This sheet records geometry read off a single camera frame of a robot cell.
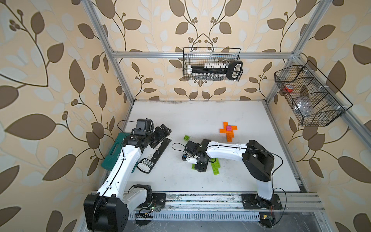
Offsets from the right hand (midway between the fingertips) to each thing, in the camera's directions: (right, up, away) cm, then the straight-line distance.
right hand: (201, 165), depth 87 cm
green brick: (+9, +2, 0) cm, 10 cm away
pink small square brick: (+21, +21, +14) cm, 33 cm away
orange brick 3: (+16, +19, +14) cm, 29 cm away
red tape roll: (+49, +46, -6) cm, 68 cm away
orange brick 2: (+25, +21, +15) cm, 36 cm away
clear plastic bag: (+50, +34, -17) cm, 63 cm away
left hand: (-21, +21, -8) cm, 31 cm away
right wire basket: (+58, +38, -15) cm, 70 cm away
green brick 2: (+8, 0, -3) cm, 9 cm away
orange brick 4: (+21, +17, +12) cm, 29 cm away
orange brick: (+19, +24, +18) cm, 36 cm away
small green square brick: (-9, +15, +11) cm, 21 cm away
